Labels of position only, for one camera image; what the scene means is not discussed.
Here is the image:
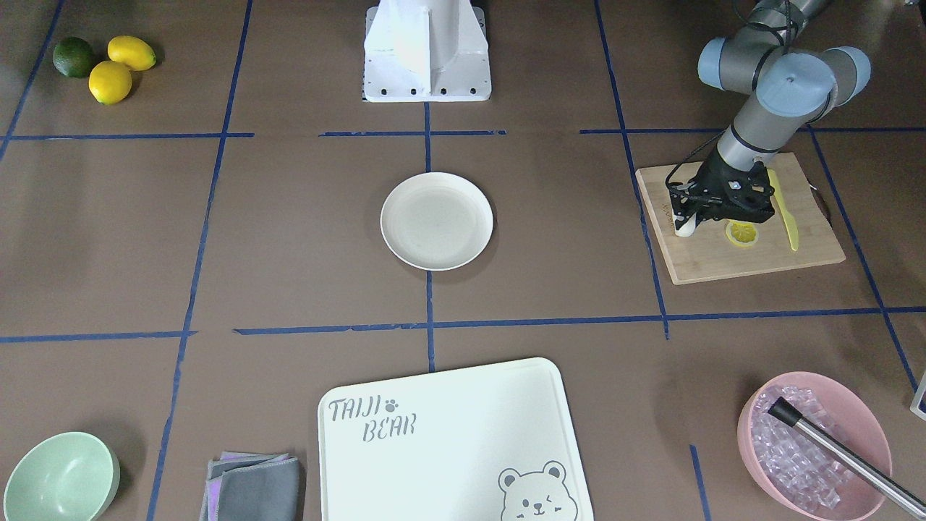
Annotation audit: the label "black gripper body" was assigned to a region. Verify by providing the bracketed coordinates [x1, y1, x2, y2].
[687, 152, 753, 211]

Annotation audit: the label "white steamed bun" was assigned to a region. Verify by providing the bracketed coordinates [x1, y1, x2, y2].
[674, 215, 698, 237]

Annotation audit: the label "cream round plate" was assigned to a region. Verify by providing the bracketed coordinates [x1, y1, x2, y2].
[379, 171, 495, 271]

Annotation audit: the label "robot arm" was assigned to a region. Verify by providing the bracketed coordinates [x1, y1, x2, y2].
[665, 1, 871, 237]

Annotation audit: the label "cream bear tray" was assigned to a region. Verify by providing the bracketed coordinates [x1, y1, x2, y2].
[318, 358, 593, 520]

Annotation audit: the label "wooden cutting board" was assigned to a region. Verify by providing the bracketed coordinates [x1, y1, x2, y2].
[635, 153, 846, 286]

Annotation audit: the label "yellow plastic knife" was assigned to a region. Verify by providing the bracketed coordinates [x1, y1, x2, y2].
[767, 168, 800, 252]

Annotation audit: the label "white cup rack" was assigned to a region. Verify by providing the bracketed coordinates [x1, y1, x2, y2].
[909, 373, 926, 421]

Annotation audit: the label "pink bowl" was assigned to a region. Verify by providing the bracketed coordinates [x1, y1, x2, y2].
[737, 370, 892, 520]

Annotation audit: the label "clear ice cubes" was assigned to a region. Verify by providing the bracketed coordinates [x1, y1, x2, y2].
[749, 385, 852, 514]

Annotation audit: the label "grey folded cloth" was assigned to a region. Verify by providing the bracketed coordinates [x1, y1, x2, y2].
[199, 452, 301, 520]

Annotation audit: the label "yellow lemon far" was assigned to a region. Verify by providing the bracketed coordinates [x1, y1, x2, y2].
[107, 34, 158, 72]

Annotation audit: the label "yellow lemon near lime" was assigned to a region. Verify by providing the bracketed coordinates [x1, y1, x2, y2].
[88, 60, 133, 106]

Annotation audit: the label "green lime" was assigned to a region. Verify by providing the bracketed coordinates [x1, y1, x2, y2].
[52, 37, 98, 78]

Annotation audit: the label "green bowl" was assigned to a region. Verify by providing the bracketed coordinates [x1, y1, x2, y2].
[3, 431, 120, 520]

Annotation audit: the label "black camera cable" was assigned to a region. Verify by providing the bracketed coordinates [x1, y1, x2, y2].
[664, 0, 833, 196]

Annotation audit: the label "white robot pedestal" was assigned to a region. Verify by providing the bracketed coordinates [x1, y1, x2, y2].
[362, 1, 492, 103]

